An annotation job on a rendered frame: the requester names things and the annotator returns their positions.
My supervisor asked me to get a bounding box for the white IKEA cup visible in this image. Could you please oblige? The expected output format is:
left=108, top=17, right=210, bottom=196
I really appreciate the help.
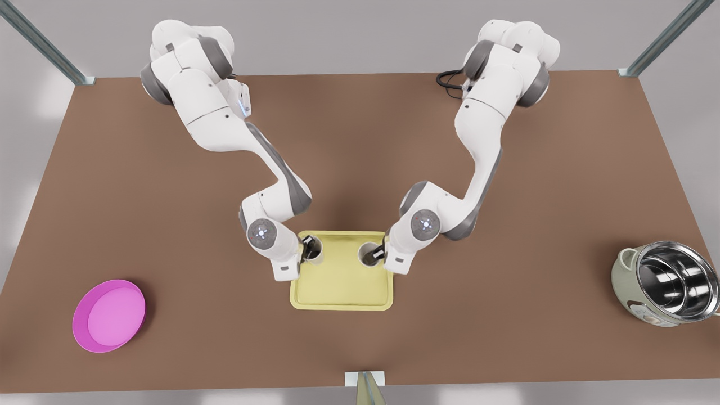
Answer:
left=358, top=242, right=388, bottom=268
left=300, top=236, right=326, bottom=266

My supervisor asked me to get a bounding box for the yellow rectangular tray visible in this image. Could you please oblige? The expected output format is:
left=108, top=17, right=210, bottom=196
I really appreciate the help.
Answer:
left=290, top=230, right=394, bottom=311

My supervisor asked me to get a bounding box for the pink round bowl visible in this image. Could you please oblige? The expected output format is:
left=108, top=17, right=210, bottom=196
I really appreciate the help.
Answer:
left=72, top=280, right=147, bottom=354

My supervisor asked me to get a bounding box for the pale green steel-lined cooker pot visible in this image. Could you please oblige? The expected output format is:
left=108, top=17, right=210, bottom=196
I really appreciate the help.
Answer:
left=611, top=241, right=720, bottom=328

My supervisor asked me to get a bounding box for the silver frame post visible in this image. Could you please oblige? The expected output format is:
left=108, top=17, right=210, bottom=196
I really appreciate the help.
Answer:
left=344, top=371, right=386, bottom=405
left=0, top=0, right=96, bottom=86
left=618, top=0, right=715, bottom=78

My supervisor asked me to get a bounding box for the black cable loop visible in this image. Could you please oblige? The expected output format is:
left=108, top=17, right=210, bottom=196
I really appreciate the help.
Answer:
left=436, top=69, right=469, bottom=101

